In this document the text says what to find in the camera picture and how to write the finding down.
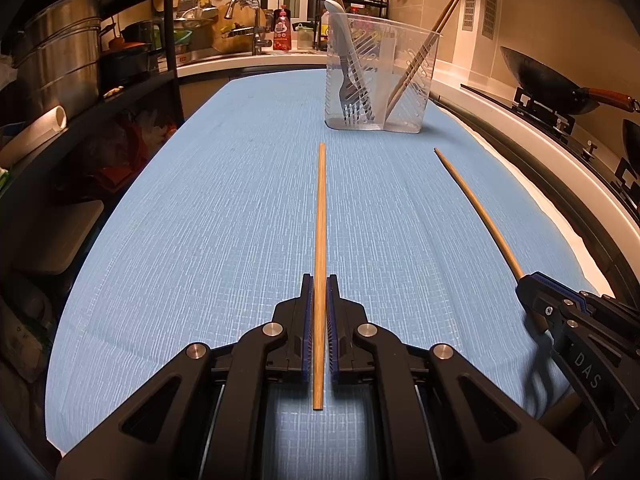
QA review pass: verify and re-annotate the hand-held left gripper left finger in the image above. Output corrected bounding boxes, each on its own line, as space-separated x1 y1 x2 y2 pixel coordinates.
55 274 314 480

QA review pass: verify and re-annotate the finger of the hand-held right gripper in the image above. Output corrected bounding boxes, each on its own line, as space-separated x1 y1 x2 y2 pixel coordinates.
530 271 588 311
516 280 568 333

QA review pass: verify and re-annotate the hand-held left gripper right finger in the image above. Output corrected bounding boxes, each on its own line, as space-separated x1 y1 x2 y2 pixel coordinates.
327 275 586 480

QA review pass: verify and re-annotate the clear plastic utensil holder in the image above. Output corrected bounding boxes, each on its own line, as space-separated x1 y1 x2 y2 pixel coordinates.
324 14 444 135

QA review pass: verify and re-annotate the black stove grate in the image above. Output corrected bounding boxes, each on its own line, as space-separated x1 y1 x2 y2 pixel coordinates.
612 157 640 196
515 87 576 133

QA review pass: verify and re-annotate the blue tablecloth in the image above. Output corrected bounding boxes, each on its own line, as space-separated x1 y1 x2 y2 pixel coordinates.
44 67 615 480

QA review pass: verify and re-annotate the black pan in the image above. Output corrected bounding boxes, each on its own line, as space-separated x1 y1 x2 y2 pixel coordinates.
622 119 640 157

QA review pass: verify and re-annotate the black gas stove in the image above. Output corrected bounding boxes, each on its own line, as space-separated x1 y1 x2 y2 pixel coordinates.
460 82 640 221

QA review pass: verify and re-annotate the black wok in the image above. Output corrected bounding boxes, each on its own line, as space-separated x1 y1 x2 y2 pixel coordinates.
500 46 640 113

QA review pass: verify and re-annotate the red plastic bag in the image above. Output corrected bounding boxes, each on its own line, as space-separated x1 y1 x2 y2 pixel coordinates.
85 110 176 196

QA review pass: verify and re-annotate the beige flat container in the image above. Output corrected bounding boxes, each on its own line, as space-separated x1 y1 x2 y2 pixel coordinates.
15 200 104 276

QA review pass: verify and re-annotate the wooden cutting board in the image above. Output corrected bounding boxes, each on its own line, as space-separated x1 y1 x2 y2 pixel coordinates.
212 5 261 54

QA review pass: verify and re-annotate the red dish soap pouch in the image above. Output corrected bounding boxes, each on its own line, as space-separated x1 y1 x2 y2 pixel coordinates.
272 5 293 53

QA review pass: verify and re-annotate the chrome kitchen faucet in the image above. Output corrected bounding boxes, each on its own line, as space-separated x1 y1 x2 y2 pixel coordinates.
225 0 267 56

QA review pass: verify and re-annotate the black pot red rim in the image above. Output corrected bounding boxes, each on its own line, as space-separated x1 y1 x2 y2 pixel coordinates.
100 42 153 86

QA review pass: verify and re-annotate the white paper roll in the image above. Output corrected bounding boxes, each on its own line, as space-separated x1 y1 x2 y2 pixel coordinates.
0 105 68 168

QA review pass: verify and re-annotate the black metal shelf rack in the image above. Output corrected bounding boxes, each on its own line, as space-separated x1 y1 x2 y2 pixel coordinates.
0 0 223 281

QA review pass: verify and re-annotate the large steel stockpot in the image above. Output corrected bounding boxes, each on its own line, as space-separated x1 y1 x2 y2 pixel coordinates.
12 0 103 121

